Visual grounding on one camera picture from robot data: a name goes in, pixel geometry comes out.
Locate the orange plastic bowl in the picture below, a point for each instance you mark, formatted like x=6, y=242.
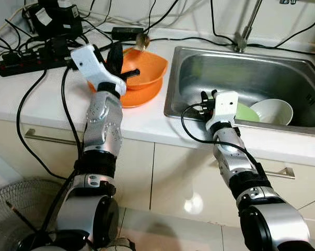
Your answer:
x=147, y=65

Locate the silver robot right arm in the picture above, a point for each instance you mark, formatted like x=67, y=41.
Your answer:
x=275, y=227

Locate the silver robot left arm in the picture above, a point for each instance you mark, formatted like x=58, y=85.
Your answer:
x=102, y=125

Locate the white kitchen cabinet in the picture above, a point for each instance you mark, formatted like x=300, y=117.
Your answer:
x=188, y=178

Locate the black power adapter brick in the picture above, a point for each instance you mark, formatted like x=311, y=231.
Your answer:
x=127, y=33

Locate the orange plastic plate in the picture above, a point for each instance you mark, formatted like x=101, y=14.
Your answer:
x=144, y=97

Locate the green plate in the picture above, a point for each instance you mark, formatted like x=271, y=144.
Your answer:
x=246, y=112

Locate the stainless steel sink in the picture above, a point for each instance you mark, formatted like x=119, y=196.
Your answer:
x=261, y=73

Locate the metal faucet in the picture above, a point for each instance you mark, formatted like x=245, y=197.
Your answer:
x=241, y=43

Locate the black battery charger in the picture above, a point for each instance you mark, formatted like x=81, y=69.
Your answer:
x=53, y=21

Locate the white bowl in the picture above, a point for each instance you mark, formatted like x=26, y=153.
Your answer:
x=275, y=111

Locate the black power strip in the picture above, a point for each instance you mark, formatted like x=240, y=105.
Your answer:
x=26, y=64

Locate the grey robot left foot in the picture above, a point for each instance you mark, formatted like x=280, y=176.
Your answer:
x=123, y=246

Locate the grey floor fan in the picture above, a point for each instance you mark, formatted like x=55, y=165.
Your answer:
x=16, y=204

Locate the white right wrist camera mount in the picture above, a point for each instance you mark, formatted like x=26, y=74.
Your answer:
x=226, y=104

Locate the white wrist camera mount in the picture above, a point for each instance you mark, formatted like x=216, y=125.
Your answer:
x=226, y=104
x=89, y=65

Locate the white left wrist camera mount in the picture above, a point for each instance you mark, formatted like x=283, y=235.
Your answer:
x=89, y=65

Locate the metal wall water valve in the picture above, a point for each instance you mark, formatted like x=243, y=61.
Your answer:
x=288, y=2

